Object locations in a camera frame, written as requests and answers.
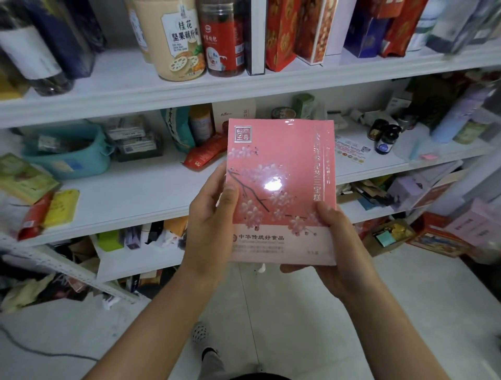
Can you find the lavender bottle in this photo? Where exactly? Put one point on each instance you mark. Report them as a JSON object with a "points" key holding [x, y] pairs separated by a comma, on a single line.
{"points": [[462, 113]]}

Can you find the green snack packet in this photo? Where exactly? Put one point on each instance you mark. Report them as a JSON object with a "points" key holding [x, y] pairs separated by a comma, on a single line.
{"points": [[27, 178]]}

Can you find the teal plastic basket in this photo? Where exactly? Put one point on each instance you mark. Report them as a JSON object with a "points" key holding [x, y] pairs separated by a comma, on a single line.
{"points": [[66, 153]]}

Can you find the teal pouch bag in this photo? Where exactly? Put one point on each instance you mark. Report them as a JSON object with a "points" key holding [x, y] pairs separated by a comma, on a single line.
{"points": [[178, 129]]}

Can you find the colourful flat box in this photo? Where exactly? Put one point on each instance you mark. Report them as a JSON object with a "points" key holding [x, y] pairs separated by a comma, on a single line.
{"points": [[438, 239]]}

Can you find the small dark bottle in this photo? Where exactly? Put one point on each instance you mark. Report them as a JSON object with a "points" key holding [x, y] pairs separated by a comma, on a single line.
{"points": [[387, 141], [377, 129]]}

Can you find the yellow bottle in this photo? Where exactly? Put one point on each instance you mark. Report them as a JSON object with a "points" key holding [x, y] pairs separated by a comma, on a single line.
{"points": [[202, 121]]}

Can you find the small black grey boxes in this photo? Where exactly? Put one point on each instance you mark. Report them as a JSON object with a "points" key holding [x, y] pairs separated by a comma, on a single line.
{"points": [[135, 141]]}

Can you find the dark blue moon box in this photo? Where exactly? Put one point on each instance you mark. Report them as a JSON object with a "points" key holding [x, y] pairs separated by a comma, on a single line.
{"points": [[66, 35]]}

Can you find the dark glass jar silver lid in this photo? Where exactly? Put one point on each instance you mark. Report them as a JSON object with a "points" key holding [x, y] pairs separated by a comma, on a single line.
{"points": [[35, 51]]}

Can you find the person's right forearm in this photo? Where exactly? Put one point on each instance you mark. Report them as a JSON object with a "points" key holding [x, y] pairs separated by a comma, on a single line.
{"points": [[395, 337]]}

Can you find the pink carton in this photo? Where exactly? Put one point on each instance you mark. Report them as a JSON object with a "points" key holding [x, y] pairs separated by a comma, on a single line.
{"points": [[474, 223]]}

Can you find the red box white edge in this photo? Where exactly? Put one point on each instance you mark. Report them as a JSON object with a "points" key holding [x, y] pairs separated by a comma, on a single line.
{"points": [[313, 31]]}

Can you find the pink blossom box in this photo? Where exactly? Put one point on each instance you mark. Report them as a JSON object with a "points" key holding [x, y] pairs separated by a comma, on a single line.
{"points": [[282, 188]]}

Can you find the white box brown print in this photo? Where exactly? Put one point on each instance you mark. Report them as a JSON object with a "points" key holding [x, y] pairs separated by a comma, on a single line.
{"points": [[233, 109]]}

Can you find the beige cylinder canister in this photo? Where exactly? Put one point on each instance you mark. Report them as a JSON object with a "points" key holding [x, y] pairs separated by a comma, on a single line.
{"points": [[176, 39]]}

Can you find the red canister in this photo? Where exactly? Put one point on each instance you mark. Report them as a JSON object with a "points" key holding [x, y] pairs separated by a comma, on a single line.
{"points": [[221, 39]]}

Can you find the white metal shelving unit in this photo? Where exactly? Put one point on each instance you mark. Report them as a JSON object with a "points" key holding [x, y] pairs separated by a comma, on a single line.
{"points": [[117, 86]]}

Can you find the brown carton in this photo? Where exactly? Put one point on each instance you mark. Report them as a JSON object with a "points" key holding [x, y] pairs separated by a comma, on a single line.
{"points": [[387, 237]]}

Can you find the red snack packet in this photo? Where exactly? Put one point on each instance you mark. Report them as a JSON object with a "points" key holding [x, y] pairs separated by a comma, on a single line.
{"points": [[35, 218]]}

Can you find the person's white shoe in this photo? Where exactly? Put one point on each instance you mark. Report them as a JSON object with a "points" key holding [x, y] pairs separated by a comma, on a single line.
{"points": [[200, 335]]}

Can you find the dark jar with lid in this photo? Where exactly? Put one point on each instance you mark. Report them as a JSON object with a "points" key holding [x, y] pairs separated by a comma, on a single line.
{"points": [[283, 113]]}

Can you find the person's left forearm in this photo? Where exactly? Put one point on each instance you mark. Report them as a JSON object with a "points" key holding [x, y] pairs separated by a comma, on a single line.
{"points": [[149, 333]]}

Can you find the person's right hand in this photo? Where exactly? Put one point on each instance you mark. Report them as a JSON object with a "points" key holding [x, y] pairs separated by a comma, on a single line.
{"points": [[348, 266]]}

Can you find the black box white edge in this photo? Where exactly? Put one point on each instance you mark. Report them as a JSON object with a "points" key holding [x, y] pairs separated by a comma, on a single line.
{"points": [[254, 35]]}

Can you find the red pouch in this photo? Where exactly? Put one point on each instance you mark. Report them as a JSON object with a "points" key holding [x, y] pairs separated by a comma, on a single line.
{"points": [[205, 153]]}

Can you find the small green pack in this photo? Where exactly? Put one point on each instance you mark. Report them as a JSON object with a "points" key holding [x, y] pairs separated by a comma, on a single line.
{"points": [[304, 106]]}

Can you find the yellow tag packet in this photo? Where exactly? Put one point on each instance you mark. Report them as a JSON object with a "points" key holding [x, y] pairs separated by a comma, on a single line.
{"points": [[61, 208]]}

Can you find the person's left hand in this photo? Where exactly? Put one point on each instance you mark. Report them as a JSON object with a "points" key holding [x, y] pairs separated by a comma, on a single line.
{"points": [[207, 235]]}

